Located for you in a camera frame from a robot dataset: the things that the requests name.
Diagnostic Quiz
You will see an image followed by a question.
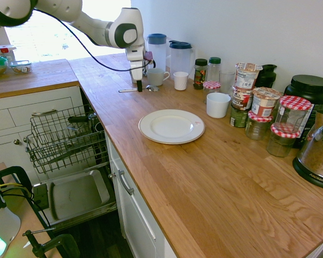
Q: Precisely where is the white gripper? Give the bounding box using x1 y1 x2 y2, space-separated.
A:
129 59 146 93

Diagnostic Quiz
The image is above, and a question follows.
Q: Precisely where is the silver metal spoon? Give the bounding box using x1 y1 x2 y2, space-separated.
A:
118 84 160 94

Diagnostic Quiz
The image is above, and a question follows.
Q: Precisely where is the open dishwasher door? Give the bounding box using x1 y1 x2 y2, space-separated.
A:
32 169 118 232

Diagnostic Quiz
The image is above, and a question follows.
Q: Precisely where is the tall pitcher with blue lid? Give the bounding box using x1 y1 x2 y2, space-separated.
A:
146 33 167 73

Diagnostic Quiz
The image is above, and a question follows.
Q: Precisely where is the white ribbed cup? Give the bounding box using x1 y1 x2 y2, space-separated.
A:
173 71 189 91

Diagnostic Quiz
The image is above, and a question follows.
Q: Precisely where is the short pitcher with blue lid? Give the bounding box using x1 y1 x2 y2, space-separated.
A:
168 40 196 78

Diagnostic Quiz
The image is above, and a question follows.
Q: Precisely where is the white plate with gold rim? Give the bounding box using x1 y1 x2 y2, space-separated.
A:
138 109 206 145

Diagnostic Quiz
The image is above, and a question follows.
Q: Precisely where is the dark spice jar black lid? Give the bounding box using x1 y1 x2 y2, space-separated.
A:
193 58 208 90

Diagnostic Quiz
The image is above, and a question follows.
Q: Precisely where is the small jar red checked lid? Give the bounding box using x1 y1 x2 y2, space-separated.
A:
203 81 222 105

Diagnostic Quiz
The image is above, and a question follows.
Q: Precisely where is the clear spice jar green lid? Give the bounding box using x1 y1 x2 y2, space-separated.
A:
207 56 222 83

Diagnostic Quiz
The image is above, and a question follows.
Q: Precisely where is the clear drinking glass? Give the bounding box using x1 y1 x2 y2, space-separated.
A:
219 70 236 95

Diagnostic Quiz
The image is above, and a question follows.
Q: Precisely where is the red printed oatmeal cup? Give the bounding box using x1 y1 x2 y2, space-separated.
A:
232 85 254 111

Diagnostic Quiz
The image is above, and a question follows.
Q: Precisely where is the green tin can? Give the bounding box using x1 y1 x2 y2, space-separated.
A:
229 104 250 128

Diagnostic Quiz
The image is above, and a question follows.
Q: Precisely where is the white oatmeal cup foil lid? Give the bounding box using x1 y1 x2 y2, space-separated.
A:
235 62 264 90

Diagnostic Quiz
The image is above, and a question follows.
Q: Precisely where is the small glass food container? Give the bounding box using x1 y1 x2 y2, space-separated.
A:
10 59 33 74

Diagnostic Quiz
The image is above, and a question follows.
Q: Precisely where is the red white oatmeal cup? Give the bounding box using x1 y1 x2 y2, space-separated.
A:
251 87 282 117

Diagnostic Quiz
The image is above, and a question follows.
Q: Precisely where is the glass jar red checked lid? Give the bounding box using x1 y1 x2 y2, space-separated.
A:
244 110 274 141
265 124 300 158

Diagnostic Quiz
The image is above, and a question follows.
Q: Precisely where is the black shaker bottle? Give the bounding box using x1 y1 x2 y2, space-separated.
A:
254 64 278 89

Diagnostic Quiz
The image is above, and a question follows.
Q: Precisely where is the white base cabinet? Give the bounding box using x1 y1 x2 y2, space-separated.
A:
104 134 178 258

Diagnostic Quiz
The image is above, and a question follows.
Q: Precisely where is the food container red clip lid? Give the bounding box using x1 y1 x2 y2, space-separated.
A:
0 45 17 61

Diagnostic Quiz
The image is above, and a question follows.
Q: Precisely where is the white drawer cabinet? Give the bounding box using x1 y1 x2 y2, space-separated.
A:
0 85 83 186

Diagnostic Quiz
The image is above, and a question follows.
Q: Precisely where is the green black table clamp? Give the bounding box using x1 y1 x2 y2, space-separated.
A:
22 228 80 258
0 166 33 199

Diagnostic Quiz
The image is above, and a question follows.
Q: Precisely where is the large jar red checked lid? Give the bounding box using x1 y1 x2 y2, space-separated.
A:
273 95 312 134

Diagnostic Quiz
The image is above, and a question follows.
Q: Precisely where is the large black supplement tub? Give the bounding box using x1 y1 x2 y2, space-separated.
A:
283 74 323 149

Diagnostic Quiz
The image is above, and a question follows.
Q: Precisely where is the wooden robot mounting board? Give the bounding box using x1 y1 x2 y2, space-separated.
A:
0 162 62 258

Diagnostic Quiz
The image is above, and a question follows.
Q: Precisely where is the stainless steel electric kettle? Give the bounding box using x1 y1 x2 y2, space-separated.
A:
292 107 323 191

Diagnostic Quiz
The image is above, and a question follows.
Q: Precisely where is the white mug with handle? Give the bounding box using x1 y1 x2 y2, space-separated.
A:
146 68 170 87

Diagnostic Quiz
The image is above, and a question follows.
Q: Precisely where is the black handled utensil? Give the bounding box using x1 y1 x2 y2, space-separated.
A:
67 115 90 124

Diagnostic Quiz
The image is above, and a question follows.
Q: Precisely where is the plain white handleless cup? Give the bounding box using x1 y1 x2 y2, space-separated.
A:
206 92 231 119

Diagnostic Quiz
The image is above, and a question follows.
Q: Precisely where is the grey wire dishwasher rack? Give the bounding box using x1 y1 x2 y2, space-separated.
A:
25 104 108 175

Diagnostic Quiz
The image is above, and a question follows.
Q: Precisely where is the silver cabinet bar handle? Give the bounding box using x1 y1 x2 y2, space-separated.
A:
117 169 135 196

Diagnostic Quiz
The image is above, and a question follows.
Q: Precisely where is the silver drawer handle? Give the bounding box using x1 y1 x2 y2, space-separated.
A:
31 109 59 117

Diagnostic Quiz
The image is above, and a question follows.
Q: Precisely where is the yellow cable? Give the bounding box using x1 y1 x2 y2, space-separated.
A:
0 182 20 193

